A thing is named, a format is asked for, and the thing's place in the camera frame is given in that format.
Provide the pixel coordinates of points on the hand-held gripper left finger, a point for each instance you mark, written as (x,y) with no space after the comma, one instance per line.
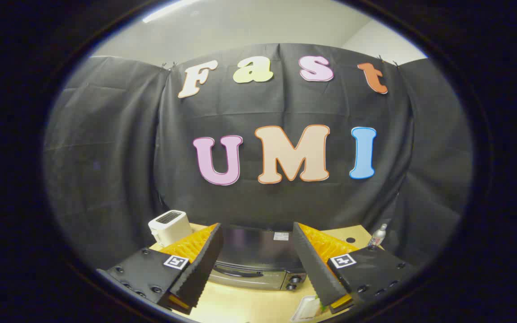
(204,264)

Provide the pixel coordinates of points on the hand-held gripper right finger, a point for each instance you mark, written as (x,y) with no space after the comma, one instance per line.
(310,264)

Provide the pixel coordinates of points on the black toaster oven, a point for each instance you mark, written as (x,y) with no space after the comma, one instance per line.
(258,251)

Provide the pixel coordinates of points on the white pop-up toaster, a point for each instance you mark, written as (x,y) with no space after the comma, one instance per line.
(171,228)

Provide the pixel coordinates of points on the white rectangular dish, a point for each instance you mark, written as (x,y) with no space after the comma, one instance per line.
(307,308)

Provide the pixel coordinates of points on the white pink spray bottle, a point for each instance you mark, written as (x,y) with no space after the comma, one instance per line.
(378,235)

